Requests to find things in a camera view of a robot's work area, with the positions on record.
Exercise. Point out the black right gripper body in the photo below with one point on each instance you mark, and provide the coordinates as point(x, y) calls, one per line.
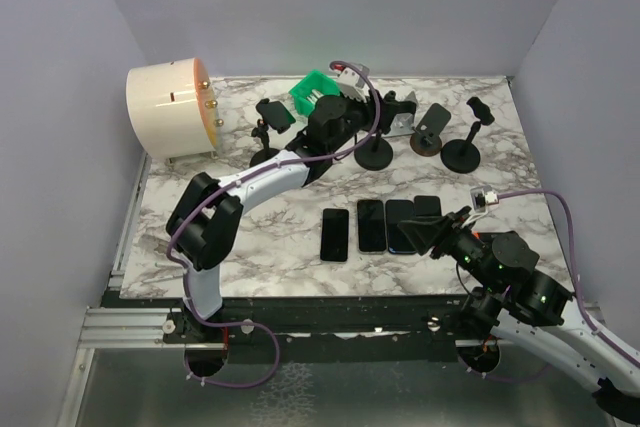
point(460, 241)

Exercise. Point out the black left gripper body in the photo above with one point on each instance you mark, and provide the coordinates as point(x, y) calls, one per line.
point(368, 116)

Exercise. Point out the purple case phone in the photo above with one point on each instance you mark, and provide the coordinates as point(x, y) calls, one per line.
point(427, 206)

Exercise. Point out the black phone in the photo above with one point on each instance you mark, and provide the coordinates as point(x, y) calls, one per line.
point(397, 211)

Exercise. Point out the black front phone stand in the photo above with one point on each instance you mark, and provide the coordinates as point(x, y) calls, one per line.
point(376, 154)

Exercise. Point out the black round base phone stand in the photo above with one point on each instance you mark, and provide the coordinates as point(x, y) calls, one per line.
point(461, 155)

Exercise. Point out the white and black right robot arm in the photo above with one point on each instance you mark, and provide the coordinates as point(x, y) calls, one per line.
point(517, 302)

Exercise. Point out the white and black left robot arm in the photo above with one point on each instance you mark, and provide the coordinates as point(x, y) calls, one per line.
point(204, 224)

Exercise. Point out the silver folding phone stand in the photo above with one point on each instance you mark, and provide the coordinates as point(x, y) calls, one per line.
point(403, 122)

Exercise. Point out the brown base phone stand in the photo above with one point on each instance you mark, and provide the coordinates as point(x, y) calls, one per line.
point(426, 140)

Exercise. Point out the green plastic bin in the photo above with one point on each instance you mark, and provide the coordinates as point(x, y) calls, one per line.
point(307, 92)

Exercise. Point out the white cylindrical drum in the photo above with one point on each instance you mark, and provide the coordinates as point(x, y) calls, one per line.
point(173, 109)

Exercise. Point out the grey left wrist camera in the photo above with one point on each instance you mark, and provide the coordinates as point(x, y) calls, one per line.
point(351, 84)

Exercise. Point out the black front mounting rail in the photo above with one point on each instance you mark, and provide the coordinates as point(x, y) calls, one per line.
point(291, 329)

